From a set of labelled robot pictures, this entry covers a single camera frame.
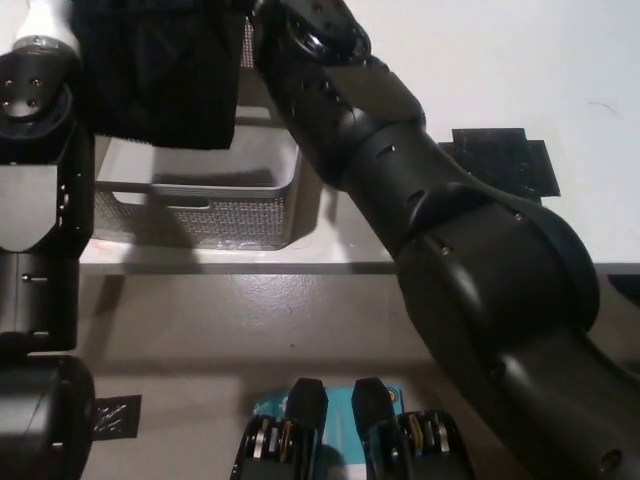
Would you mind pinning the black fabric lunch bag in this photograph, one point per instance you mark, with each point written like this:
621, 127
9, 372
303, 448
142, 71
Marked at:
160, 75

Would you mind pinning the grey perforated plastic basket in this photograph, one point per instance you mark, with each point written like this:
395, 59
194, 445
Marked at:
200, 220

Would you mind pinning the black tape patch on table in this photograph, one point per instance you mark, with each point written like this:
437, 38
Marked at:
505, 160

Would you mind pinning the left black robot body block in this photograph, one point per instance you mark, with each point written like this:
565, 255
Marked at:
280, 440

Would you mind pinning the black floor tape marker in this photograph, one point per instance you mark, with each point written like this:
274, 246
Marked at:
117, 417

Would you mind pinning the dark object under table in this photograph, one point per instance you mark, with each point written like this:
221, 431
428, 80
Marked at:
627, 290

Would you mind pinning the curved thin black thread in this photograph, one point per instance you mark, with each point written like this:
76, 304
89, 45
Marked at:
602, 106

